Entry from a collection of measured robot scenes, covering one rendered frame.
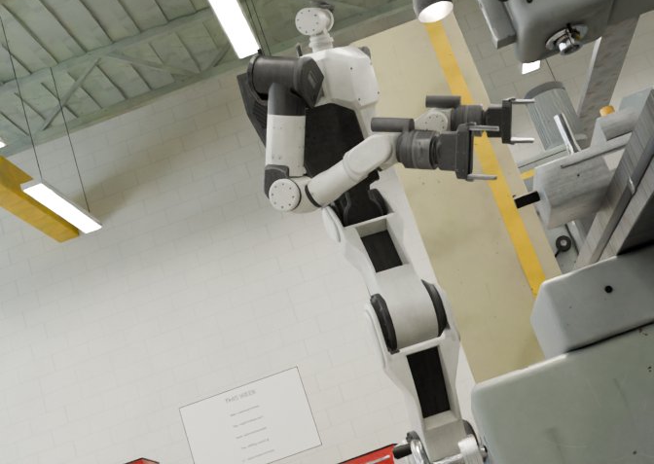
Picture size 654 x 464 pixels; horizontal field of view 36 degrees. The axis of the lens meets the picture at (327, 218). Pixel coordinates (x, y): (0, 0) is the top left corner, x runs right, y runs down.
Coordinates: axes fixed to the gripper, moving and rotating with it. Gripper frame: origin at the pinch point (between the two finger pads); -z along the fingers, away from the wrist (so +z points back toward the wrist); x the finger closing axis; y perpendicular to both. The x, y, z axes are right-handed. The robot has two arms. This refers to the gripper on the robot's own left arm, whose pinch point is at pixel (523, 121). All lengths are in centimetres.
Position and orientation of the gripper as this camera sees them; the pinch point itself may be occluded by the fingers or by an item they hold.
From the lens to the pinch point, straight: 275.9
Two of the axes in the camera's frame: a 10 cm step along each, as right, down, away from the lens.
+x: -0.4, -9.5, -3.0
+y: 2.4, -3.0, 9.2
